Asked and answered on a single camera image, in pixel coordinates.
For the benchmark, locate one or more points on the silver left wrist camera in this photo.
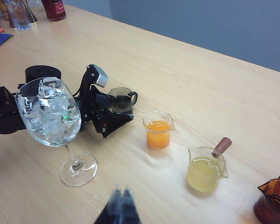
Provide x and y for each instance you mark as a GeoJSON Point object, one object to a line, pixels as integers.
{"type": "Point", "coordinates": [100, 75]}

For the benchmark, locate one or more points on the brown tinted tall glass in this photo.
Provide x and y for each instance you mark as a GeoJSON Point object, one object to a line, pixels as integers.
{"type": "Point", "coordinates": [11, 18]}

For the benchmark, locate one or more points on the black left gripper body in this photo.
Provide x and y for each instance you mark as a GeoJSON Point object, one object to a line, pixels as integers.
{"type": "Point", "coordinates": [88, 107]}

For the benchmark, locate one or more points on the clear drinking glass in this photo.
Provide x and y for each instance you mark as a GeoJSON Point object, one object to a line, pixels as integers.
{"type": "Point", "coordinates": [22, 18]}

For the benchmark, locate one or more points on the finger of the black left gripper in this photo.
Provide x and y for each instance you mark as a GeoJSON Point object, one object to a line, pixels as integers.
{"type": "Point", "coordinates": [109, 123]}
{"type": "Point", "coordinates": [101, 100]}

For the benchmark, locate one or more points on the amber glass measuring cup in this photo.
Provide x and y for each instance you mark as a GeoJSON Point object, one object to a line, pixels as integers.
{"type": "Point", "coordinates": [273, 205]}

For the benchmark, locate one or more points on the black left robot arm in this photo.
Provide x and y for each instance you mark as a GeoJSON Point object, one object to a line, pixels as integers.
{"type": "Point", "coordinates": [4, 112]}

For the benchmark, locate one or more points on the dark red bottle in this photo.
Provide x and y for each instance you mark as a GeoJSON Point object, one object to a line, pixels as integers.
{"type": "Point", "coordinates": [53, 10]}

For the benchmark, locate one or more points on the blue cloth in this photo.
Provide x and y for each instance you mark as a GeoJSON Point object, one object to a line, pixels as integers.
{"type": "Point", "coordinates": [1, 40]}

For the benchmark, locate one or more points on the smoky grey glass measuring cup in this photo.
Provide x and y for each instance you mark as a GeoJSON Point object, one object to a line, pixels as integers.
{"type": "Point", "coordinates": [121, 102]}

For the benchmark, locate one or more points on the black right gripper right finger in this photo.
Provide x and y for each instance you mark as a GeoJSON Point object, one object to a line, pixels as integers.
{"type": "Point", "coordinates": [129, 210]}

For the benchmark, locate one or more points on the wine glass with ice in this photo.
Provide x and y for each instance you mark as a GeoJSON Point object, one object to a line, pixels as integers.
{"type": "Point", "coordinates": [49, 116]}

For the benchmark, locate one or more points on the glass beaker with orange juice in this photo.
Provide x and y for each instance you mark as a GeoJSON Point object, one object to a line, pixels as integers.
{"type": "Point", "coordinates": [158, 133]}

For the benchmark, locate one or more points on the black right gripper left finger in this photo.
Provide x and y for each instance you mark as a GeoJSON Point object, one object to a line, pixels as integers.
{"type": "Point", "coordinates": [110, 210]}

